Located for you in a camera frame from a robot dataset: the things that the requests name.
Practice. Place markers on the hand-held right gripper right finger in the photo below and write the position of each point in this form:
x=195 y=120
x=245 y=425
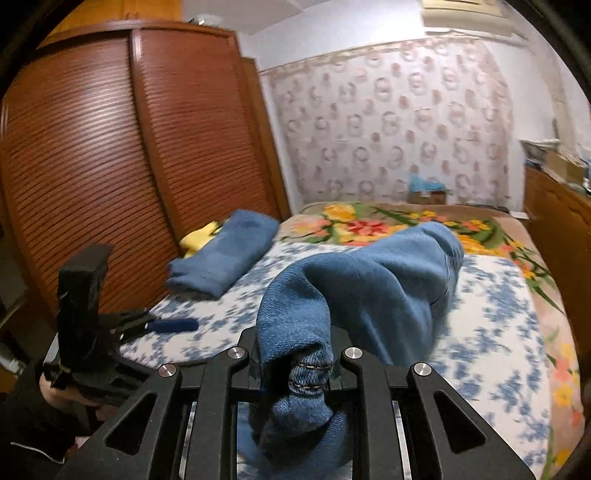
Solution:
x=374 y=397

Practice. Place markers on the person's left hand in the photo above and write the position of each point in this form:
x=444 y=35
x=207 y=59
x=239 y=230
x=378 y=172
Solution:
x=51 y=391

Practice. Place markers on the yellow plush toy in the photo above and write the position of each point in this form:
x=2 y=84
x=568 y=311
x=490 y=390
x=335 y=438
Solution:
x=198 y=240

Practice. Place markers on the brown wooden louvred wardrobe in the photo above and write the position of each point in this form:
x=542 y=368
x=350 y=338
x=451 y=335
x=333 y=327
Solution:
x=92 y=161

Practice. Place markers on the brown wooden cabinet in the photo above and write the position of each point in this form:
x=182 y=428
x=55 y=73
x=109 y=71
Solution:
x=561 y=230

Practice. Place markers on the blue floral white sheet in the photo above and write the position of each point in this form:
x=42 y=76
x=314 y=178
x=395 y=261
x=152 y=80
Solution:
x=489 y=323

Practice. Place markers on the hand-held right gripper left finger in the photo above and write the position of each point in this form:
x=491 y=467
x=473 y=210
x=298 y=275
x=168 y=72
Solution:
x=226 y=392

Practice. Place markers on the blue denim pants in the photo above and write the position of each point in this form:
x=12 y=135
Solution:
x=360 y=286

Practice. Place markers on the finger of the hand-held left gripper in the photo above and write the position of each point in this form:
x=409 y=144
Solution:
x=171 y=325

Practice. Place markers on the folded blue towel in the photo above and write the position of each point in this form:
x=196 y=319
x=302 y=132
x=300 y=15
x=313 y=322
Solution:
x=221 y=254

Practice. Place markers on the colourful flower print blanket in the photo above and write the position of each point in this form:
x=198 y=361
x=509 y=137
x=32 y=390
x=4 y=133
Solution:
x=369 y=226

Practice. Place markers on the white wall air conditioner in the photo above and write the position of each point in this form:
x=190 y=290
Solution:
x=466 y=14

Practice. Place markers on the sheer circle pattern curtain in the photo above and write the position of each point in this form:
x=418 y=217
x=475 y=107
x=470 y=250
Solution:
x=392 y=115

